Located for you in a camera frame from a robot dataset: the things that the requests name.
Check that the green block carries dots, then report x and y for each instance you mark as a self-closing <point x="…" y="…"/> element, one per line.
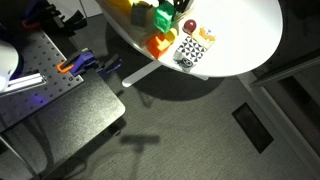
<point x="164" y="17"/>

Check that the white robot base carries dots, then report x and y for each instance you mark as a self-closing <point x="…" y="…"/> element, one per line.
<point x="9" y="60"/>

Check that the orange toy block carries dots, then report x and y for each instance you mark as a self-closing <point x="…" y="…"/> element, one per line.
<point x="158" y="45"/>

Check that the dark grey block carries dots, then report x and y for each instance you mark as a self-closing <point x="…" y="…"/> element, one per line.
<point x="138" y="16"/>

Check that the black white patterned box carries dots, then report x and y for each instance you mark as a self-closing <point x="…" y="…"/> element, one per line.
<point x="188" y="53"/>

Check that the white orange picture cube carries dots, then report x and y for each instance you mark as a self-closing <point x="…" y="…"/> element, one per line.
<point x="204" y="36"/>

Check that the dark red ball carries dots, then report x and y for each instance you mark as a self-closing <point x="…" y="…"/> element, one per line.
<point x="189" y="26"/>

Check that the yellow banana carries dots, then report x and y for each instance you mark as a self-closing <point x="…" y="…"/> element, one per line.
<point x="124" y="6"/>

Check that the round white table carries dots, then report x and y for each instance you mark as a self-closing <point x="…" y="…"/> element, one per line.
<point x="247" y="33"/>

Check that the black floor hatch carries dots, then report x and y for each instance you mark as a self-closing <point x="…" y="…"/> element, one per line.
<point x="253" y="127"/>

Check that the perforated metal breadboard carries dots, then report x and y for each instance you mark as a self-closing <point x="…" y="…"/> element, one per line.
<point x="42" y="56"/>

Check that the aluminium extrusion rail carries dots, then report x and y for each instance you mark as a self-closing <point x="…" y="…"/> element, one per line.
<point x="8" y="87"/>

